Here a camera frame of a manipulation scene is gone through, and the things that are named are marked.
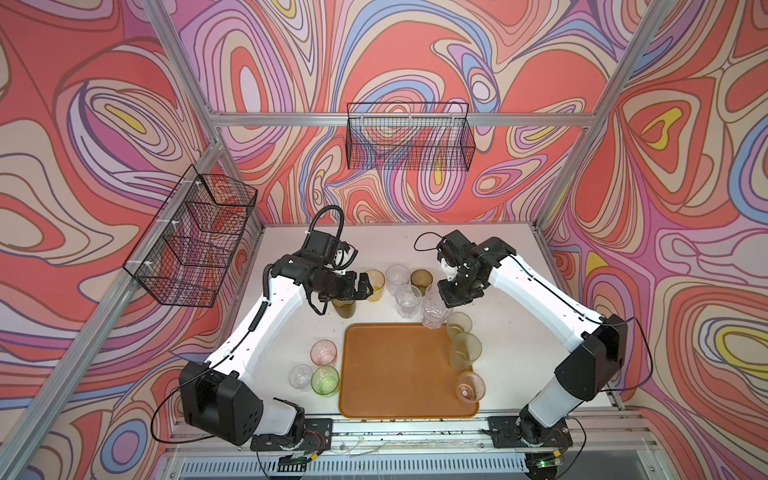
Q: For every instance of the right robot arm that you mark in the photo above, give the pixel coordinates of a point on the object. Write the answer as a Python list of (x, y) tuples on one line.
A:
[(596, 344)]

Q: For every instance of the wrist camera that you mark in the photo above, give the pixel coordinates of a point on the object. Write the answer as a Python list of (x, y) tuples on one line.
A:
[(328, 250), (456, 251)]

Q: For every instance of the yellow glass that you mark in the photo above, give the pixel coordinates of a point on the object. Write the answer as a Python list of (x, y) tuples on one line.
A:
[(377, 281)]

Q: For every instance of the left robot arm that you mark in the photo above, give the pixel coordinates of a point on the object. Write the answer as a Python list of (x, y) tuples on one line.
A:
[(220, 395)]

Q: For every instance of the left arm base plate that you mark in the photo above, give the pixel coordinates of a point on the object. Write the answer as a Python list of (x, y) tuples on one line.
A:
[(308, 435)]

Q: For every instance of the dark olive glass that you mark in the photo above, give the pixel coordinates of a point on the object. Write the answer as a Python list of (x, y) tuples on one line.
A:
[(344, 308)]

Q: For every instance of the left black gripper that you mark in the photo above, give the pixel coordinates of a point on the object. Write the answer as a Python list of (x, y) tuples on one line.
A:
[(350, 290)]

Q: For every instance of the left black wire basket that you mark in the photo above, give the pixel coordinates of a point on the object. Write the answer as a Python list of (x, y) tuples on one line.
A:
[(199, 228)]

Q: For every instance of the brown plastic tray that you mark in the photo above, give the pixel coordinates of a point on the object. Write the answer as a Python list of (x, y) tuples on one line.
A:
[(399, 371)]

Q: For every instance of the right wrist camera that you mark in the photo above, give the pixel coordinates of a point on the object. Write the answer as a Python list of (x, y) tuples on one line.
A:
[(456, 251)]

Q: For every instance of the pink glass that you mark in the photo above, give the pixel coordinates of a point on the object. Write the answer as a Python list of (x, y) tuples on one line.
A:
[(470, 387), (323, 353)]

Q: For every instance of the small pale green glass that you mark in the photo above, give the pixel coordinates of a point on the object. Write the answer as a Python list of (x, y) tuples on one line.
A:
[(458, 323)]

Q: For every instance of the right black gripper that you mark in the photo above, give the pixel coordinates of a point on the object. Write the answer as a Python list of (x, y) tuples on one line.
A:
[(453, 301)]

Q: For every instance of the small clear glass left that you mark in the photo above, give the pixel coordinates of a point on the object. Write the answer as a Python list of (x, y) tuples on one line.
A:
[(300, 376)]

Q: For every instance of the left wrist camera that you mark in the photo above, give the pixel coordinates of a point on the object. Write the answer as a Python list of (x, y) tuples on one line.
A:
[(328, 250)]

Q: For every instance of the bright green glass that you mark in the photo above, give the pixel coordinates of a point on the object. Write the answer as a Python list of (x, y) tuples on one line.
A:
[(325, 380)]

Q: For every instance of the back black wire basket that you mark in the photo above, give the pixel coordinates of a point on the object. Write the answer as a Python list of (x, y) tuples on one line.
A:
[(409, 136)]

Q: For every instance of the black wire basket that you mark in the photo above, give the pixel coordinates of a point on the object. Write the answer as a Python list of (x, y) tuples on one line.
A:
[(409, 136), (199, 228)]

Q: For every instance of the tall pale green glass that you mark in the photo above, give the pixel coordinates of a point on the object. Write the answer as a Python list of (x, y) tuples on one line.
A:
[(464, 351)]

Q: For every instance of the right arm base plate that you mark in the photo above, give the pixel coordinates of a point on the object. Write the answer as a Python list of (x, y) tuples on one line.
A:
[(513, 432)]

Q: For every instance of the brown glass back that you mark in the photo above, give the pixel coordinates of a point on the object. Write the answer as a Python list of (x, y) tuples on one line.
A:
[(422, 279)]

